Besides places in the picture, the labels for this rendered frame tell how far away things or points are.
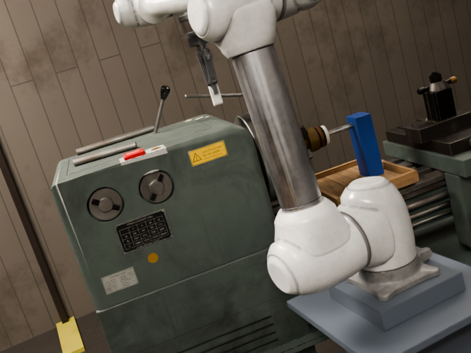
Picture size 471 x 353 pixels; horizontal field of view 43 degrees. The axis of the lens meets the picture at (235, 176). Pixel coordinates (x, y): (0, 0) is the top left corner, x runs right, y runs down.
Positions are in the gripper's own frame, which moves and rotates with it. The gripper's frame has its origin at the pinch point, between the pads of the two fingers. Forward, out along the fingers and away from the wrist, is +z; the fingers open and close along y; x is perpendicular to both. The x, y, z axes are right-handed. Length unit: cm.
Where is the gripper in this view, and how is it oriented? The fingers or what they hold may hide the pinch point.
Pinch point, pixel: (215, 94)
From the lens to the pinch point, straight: 194.5
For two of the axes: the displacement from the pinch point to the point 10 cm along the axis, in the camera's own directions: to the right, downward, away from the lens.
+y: -2.4, -1.7, 9.6
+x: -9.3, 3.2, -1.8
